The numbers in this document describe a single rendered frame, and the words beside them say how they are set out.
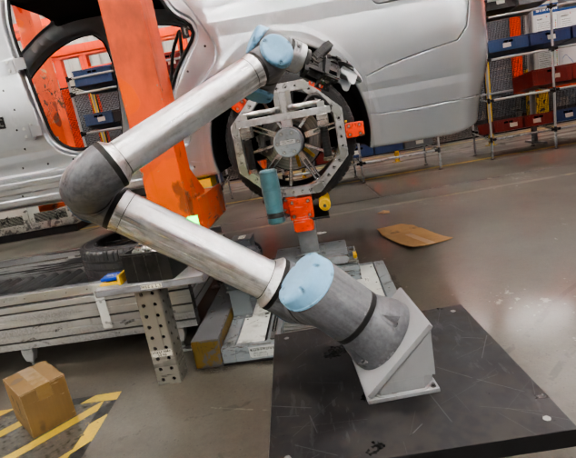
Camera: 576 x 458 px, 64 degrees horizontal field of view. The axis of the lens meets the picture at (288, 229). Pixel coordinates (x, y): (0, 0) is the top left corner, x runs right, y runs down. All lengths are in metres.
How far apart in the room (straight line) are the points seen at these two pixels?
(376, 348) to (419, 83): 1.56
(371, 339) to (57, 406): 1.31
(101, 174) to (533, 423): 1.02
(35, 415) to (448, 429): 1.47
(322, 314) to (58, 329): 1.61
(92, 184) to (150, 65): 0.93
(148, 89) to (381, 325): 1.29
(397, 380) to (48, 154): 2.17
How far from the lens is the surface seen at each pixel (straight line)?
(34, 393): 1.98
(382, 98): 2.36
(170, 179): 1.92
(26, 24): 5.39
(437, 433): 1.05
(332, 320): 1.07
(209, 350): 2.01
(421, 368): 1.12
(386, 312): 1.12
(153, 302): 1.88
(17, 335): 2.56
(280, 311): 1.24
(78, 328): 2.39
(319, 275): 1.05
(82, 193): 1.10
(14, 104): 2.82
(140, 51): 1.95
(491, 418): 1.09
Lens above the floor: 0.95
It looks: 13 degrees down
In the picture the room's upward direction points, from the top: 10 degrees counter-clockwise
